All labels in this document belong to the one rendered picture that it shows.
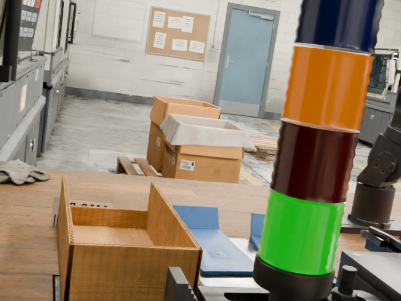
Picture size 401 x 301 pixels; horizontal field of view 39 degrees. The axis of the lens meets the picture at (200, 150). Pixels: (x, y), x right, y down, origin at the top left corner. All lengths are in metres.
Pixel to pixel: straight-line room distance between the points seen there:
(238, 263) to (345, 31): 0.42
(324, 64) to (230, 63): 11.33
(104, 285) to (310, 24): 0.33
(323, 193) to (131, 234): 0.50
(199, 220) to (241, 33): 10.94
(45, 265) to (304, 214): 0.42
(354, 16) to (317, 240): 0.10
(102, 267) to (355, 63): 0.32
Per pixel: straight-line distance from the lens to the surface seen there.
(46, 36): 5.05
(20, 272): 0.62
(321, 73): 0.26
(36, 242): 0.70
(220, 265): 0.62
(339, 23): 0.26
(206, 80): 11.52
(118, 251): 0.51
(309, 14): 0.27
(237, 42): 11.61
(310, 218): 0.27
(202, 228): 0.74
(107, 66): 11.26
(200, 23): 11.45
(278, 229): 0.27
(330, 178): 0.27
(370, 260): 0.54
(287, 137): 0.27
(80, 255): 0.51
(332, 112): 0.26
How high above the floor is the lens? 1.14
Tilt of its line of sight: 10 degrees down
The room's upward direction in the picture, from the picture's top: 8 degrees clockwise
